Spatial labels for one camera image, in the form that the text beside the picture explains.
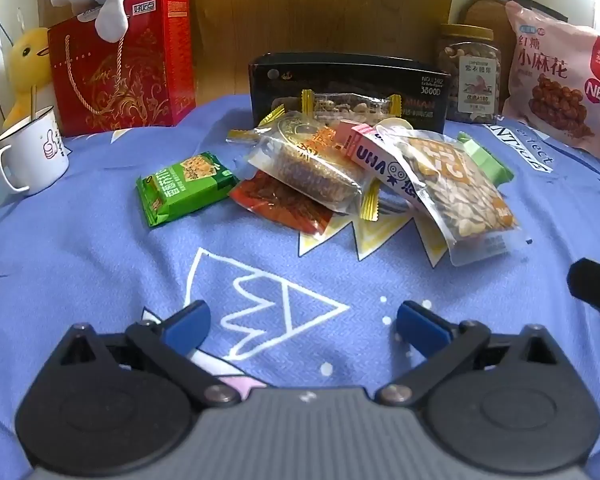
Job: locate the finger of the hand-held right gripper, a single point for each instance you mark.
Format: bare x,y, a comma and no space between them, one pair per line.
597,285

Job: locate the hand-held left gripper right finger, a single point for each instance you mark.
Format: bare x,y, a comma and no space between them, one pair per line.
422,327

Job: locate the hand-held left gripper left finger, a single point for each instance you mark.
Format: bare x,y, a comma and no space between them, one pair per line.
187,327

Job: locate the dark green cracker packet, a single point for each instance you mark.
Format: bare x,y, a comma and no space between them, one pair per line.
185,187

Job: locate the light green snack packet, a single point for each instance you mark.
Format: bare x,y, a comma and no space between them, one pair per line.
487,162

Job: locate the black snack box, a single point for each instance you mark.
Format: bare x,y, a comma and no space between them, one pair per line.
280,85

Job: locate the blue printed blanket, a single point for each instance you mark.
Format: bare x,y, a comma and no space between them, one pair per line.
105,260

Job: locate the clear peanut packet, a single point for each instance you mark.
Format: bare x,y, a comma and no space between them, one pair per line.
460,185

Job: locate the red spicy snack packet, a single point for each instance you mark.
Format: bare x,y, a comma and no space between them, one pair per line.
275,202

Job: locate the pink candy box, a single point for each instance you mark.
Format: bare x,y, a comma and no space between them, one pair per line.
375,157

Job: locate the clear mooncake packet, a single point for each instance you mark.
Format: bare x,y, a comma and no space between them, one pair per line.
305,165

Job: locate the small white plastic cup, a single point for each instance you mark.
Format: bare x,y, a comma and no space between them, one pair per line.
396,125

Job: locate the pink twist snack bag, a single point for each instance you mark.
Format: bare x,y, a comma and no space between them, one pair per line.
555,80

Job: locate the white enamel mug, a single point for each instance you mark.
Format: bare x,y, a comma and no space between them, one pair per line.
32,152

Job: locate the clear yellow-edged candy packet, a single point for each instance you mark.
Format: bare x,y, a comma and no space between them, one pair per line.
352,102

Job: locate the nut jar with gold lid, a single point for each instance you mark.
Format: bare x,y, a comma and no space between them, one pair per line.
467,75

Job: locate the red gift box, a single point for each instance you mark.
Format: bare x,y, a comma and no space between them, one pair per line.
125,65

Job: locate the wooden stick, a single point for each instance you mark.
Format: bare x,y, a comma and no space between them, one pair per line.
31,102

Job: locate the wooden cutting board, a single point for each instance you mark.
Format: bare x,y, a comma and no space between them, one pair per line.
485,10

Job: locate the yellow duck plush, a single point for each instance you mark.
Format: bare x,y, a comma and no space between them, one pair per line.
27,65

